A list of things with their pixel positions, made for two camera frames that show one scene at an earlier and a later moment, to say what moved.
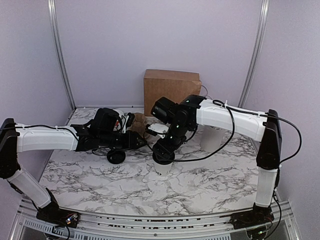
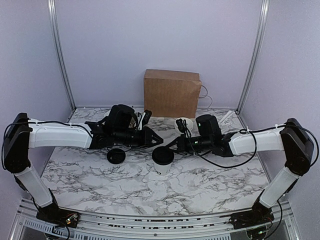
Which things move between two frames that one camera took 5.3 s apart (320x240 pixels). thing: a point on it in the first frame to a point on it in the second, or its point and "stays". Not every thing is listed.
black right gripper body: x=177 y=133 to x=204 y=144
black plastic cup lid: x=163 y=161 stays
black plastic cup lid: x=116 y=157 stays
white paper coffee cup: x=163 y=170 stays
